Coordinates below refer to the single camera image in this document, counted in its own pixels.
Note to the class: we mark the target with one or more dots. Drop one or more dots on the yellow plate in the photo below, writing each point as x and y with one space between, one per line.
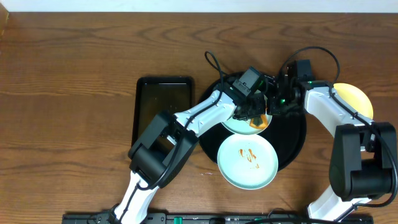
356 98

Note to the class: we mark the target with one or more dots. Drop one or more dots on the black rectangular water tray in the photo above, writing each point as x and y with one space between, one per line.
155 94

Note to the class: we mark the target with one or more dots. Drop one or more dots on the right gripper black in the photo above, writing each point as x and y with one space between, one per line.
278 106

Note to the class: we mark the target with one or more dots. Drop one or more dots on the round black serving tray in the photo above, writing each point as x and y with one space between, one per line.
285 133

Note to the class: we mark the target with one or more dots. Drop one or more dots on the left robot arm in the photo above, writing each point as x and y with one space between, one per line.
160 152

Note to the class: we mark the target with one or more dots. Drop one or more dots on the light blue plate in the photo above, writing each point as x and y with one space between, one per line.
248 162
239 126

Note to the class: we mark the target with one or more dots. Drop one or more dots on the orange green scrub sponge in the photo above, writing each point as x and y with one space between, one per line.
259 122

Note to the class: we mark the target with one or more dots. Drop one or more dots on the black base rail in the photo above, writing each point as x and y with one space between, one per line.
161 218

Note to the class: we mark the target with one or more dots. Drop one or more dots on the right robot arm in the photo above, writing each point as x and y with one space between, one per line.
363 165

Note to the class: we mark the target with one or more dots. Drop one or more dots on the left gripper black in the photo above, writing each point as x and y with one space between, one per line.
252 109

